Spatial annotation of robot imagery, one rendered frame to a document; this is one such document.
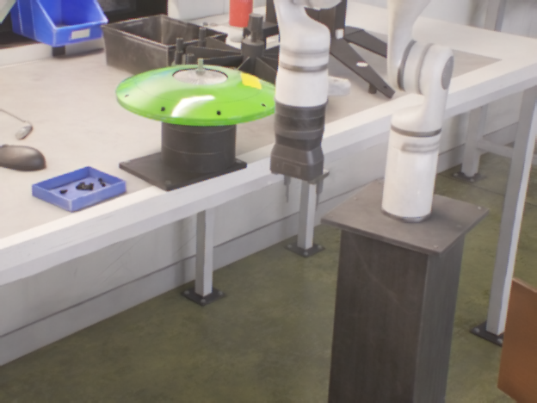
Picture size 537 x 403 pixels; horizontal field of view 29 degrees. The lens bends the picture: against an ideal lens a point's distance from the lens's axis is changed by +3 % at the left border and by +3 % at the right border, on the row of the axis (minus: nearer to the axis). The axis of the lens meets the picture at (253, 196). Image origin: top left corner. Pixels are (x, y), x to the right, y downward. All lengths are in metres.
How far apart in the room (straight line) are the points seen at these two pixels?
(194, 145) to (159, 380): 1.21
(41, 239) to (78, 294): 1.47
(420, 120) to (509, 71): 0.90
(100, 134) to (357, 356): 0.69
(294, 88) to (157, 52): 1.03
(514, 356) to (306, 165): 0.48
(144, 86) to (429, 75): 0.51
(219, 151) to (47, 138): 0.39
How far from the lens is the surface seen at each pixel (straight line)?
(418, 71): 1.82
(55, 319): 3.11
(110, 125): 2.16
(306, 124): 1.44
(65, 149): 2.03
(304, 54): 1.41
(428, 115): 1.84
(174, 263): 3.37
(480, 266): 3.73
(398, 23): 1.78
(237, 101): 1.81
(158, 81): 1.87
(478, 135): 4.43
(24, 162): 1.92
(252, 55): 2.27
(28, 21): 2.65
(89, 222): 1.73
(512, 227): 3.14
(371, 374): 2.04
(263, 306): 3.31
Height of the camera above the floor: 1.64
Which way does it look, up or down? 23 degrees down
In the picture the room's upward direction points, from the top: 3 degrees clockwise
